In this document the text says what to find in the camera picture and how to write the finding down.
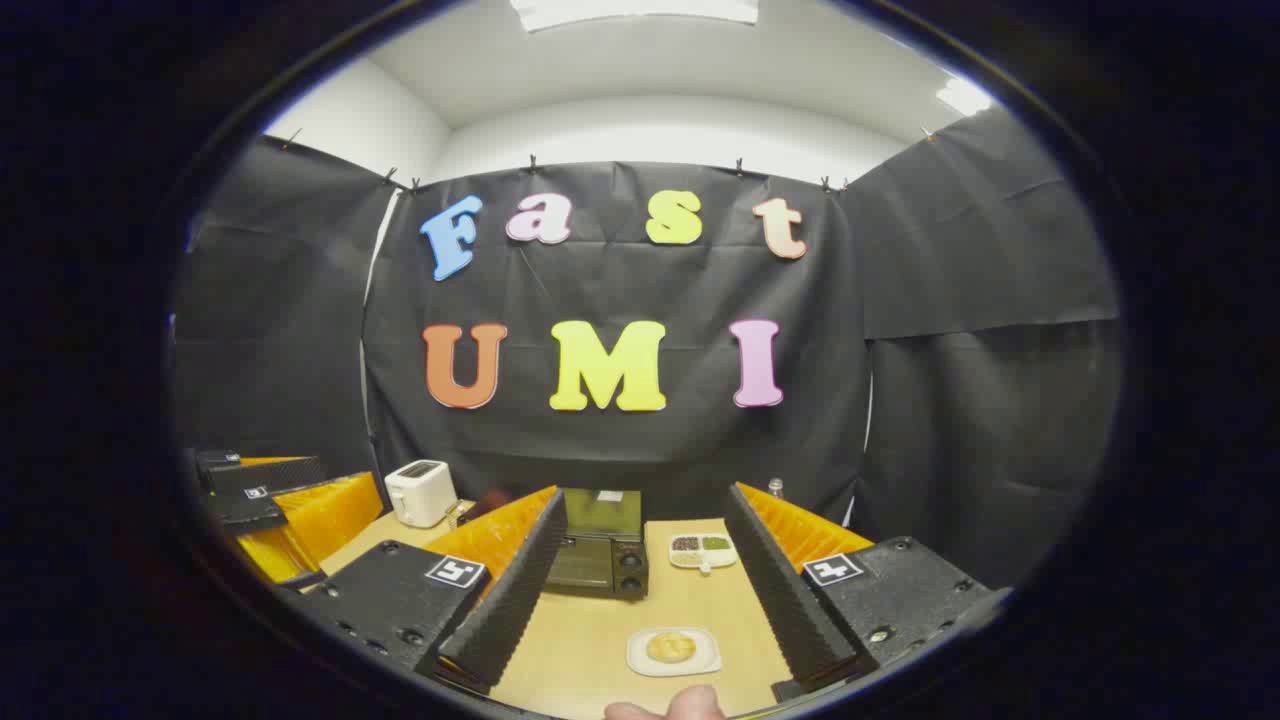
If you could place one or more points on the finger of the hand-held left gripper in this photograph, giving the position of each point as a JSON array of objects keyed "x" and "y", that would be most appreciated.
[
  {"x": 250, "y": 515},
  {"x": 270, "y": 475}
]

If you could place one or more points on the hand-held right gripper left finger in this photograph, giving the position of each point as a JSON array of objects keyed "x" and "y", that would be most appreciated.
[{"x": 510, "y": 600}]

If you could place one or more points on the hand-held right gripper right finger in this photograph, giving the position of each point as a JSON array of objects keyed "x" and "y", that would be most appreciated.
[{"x": 790, "y": 610}]

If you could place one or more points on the black electric oven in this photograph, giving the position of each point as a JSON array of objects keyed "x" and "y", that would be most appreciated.
[{"x": 600, "y": 565}]

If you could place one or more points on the yellow steamed bun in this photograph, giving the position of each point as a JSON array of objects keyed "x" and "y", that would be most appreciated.
[{"x": 671, "y": 647}]

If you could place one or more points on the white square plate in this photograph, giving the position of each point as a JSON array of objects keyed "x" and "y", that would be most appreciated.
[{"x": 705, "y": 665}]

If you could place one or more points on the white divided dish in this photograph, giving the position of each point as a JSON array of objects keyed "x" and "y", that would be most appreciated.
[{"x": 702, "y": 553}]

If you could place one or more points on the white toaster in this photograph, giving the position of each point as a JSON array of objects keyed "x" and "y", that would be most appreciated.
[{"x": 420, "y": 495}]

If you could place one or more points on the black backdrop cloth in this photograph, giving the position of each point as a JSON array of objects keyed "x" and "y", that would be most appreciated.
[{"x": 600, "y": 455}]

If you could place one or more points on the ceiling light panel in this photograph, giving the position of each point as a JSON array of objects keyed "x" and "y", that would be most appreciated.
[
  {"x": 630, "y": 10},
  {"x": 962, "y": 97}
]

